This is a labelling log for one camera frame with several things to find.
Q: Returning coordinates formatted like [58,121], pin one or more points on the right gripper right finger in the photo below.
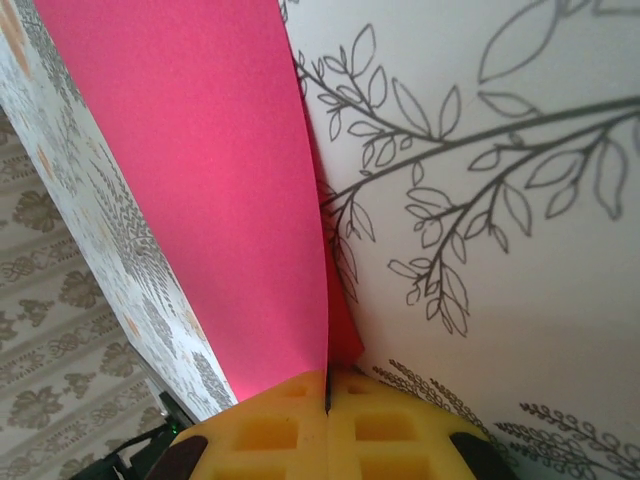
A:
[390,435]

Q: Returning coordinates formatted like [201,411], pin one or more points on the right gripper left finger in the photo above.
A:
[260,430]

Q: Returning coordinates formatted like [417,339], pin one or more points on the pink cloth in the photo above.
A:
[200,150]

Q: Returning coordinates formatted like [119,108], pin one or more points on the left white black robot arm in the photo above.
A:
[145,452]

